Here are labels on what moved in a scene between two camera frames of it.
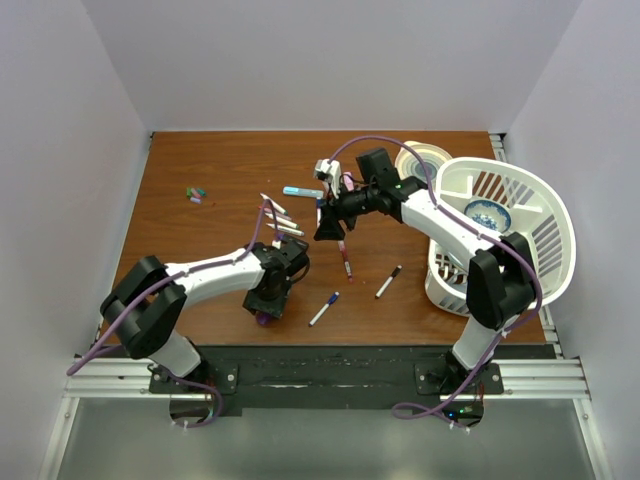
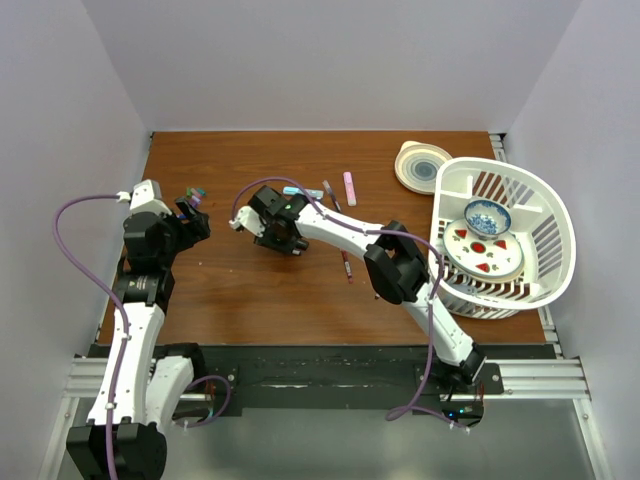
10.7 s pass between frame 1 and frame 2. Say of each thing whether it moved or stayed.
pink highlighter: stayed
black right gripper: moved
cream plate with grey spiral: stayed
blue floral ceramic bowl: stayed
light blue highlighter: stayed
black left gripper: moved
